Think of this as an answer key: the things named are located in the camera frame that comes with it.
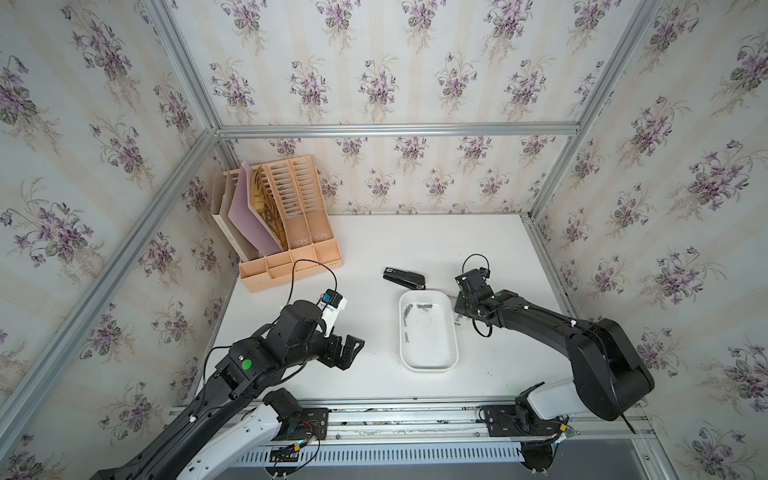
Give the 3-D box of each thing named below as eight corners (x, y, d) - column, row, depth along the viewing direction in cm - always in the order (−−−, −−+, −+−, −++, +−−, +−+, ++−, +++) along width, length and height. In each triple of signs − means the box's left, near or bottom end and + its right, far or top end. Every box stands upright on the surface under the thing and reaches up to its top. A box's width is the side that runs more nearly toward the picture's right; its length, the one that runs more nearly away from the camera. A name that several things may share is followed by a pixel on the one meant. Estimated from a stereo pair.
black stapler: (382, 278, 102) (382, 272, 99) (386, 269, 104) (387, 263, 101) (423, 292, 98) (425, 286, 95) (427, 282, 101) (428, 276, 98)
